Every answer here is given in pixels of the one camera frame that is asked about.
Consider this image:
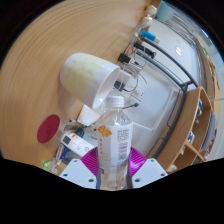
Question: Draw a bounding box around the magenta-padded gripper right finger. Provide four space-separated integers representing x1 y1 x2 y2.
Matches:
126 146 169 190

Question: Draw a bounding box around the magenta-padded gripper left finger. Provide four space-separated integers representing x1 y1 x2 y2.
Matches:
59 146 101 190

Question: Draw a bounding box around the clear plastic water bottle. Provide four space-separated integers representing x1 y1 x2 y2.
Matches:
95 95 134 192

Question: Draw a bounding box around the blue spray bottle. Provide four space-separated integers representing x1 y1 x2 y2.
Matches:
53 143 79 166

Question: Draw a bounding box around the small green plastic item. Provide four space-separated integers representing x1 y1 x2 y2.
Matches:
42 160 54 172

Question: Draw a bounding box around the small white display device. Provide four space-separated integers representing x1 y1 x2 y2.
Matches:
61 134 72 146

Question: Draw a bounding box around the flat round red coaster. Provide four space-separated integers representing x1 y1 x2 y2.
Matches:
36 114 61 144

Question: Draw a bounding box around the white tissue pack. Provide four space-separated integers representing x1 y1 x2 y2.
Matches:
76 104 101 127

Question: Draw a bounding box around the white power strip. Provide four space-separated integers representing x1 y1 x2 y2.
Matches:
128 84 146 101

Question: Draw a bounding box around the cream plastic cup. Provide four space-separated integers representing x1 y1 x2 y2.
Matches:
59 52 121 110

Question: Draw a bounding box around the black charger block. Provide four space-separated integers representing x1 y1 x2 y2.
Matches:
117 52 132 64

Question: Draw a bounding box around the black cylindrical gadget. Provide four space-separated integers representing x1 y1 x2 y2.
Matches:
133 41 157 58

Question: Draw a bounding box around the small blue bottle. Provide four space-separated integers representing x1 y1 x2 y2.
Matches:
139 29 161 44

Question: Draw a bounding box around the white round roll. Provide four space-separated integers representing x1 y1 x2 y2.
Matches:
144 4 158 16
141 16 154 28

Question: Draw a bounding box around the teal pillow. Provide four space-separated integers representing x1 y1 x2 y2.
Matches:
155 1 174 22

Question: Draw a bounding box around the grey metal frame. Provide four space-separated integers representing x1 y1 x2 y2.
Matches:
133 33 201 158

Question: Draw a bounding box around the wooden loft bed rail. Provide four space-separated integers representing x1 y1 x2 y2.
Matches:
194 36 224 101

